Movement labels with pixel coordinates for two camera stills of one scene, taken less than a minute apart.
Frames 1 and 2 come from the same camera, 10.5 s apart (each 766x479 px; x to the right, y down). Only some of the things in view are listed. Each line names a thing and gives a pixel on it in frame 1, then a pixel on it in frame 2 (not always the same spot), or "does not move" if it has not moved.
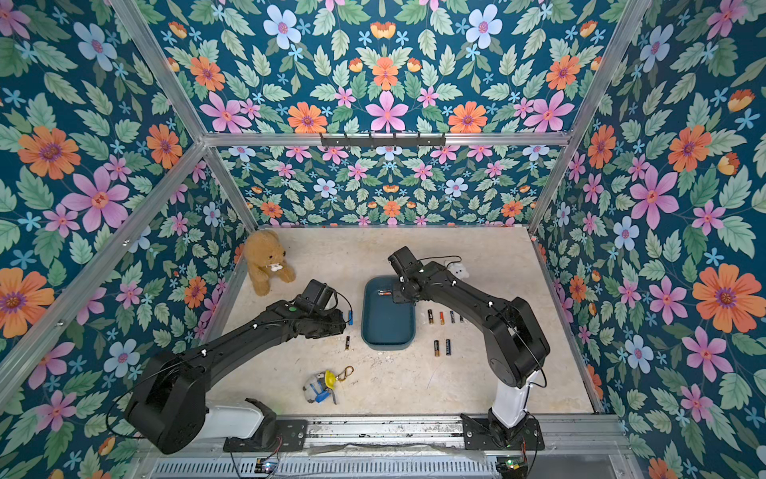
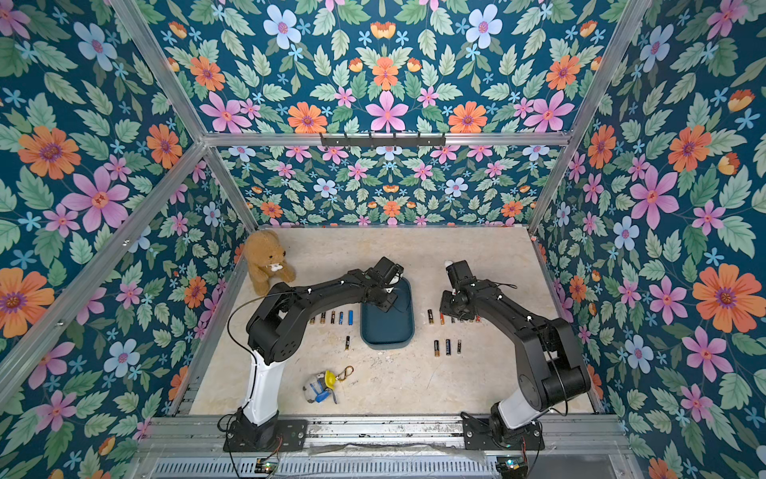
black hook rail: x=383 y=140 does not move
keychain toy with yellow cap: x=320 y=385 does not move
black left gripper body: x=324 y=324 to x=384 y=299
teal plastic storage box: x=386 y=325 does not move
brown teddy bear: x=263 y=252 does not move
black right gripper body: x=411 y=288 to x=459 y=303
